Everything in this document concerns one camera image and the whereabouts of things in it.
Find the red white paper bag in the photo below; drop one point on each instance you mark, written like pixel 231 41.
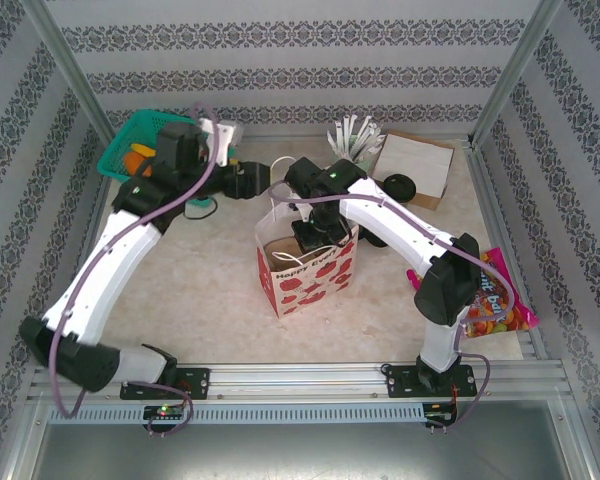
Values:
pixel 305 290

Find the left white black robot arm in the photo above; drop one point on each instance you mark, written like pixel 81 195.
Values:
pixel 105 280

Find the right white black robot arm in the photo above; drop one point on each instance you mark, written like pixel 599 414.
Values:
pixel 405 235

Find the teal plastic basket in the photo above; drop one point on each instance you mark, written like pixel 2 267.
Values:
pixel 145 122

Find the orange mango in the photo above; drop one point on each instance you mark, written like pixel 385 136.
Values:
pixel 135 162

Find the white paper napkins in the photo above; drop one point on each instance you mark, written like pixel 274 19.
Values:
pixel 420 160

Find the colourful candy bag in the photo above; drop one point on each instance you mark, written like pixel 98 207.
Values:
pixel 500 310

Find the right small circuit board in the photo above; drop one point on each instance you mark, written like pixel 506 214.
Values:
pixel 440 417

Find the small circuit board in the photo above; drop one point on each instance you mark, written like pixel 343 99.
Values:
pixel 165 412
pixel 440 417

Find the grey metal panel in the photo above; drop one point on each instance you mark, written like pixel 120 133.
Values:
pixel 300 455

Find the left small circuit board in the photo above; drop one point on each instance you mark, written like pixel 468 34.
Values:
pixel 165 412

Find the back aluminium frame rail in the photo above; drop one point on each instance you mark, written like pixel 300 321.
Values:
pixel 290 138

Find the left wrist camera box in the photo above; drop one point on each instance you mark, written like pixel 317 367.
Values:
pixel 225 140

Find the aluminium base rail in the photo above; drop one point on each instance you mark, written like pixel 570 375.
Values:
pixel 300 380

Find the left aluminium frame post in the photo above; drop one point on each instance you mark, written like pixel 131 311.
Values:
pixel 65 70

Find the aluminium frame post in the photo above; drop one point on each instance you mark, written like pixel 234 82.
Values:
pixel 520 65
pixel 65 70

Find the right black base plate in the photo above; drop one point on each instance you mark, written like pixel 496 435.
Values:
pixel 400 382

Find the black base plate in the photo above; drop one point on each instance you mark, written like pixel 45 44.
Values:
pixel 195 382
pixel 400 382

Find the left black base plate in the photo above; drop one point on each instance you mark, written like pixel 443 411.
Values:
pixel 195 382

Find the right aluminium frame post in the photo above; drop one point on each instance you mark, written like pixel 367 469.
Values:
pixel 520 65

